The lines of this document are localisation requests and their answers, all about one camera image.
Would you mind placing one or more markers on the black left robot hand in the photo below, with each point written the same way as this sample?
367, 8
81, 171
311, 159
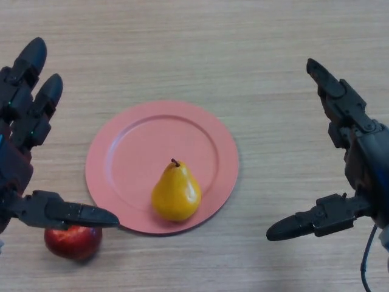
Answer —
18, 134

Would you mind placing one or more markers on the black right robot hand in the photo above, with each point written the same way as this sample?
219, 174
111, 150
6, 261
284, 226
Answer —
358, 146

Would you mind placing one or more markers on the yellow pear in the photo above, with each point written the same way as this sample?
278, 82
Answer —
176, 191

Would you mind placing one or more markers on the pink round plate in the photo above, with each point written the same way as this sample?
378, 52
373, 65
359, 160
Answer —
133, 161

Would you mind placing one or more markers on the red apple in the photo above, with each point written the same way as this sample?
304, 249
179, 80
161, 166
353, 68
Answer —
73, 243

